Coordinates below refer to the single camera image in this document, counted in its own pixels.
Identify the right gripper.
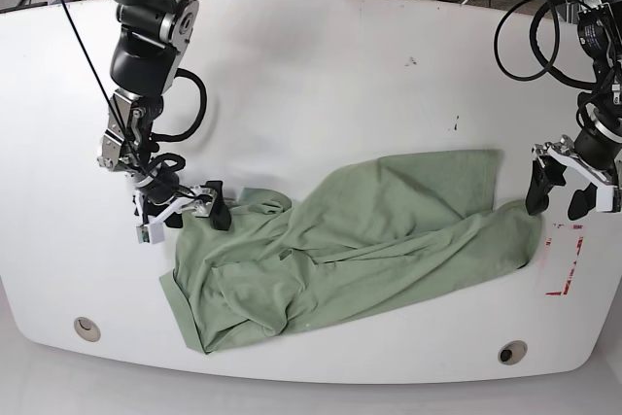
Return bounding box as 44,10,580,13
129,169,232,231

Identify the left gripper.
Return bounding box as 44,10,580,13
525,127,621,221

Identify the green polo shirt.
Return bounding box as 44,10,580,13
160,150,543,355

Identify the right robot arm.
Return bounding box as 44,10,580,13
98,0,231,243

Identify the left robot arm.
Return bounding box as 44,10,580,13
525,0,621,221

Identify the red tape rectangle marking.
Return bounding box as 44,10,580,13
538,224,585,297

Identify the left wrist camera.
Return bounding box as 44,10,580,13
595,186,621,213

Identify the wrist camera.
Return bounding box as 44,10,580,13
595,186,621,213
136,223,165,245

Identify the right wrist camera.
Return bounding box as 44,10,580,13
136,223,165,245

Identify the left table cable grommet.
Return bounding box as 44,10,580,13
74,317,101,343

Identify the table cable grommet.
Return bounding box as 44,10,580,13
498,340,528,365
74,317,101,343

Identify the right table cable grommet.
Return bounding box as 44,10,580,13
498,340,528,365

